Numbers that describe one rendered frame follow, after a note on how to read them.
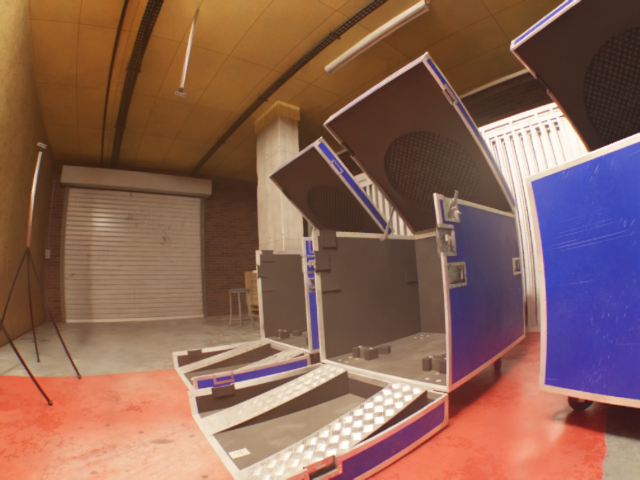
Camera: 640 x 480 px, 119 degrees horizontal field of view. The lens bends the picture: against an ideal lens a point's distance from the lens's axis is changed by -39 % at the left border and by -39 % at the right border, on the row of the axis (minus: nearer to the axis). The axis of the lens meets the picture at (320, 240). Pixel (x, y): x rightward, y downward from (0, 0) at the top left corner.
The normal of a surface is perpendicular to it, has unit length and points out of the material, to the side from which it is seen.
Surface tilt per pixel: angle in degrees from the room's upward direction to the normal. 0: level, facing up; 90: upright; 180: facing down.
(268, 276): 90
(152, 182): 90
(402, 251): 90
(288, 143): 90
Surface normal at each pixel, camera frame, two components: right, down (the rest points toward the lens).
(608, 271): -0.95, 0.02
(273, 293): 0.58, -0.15
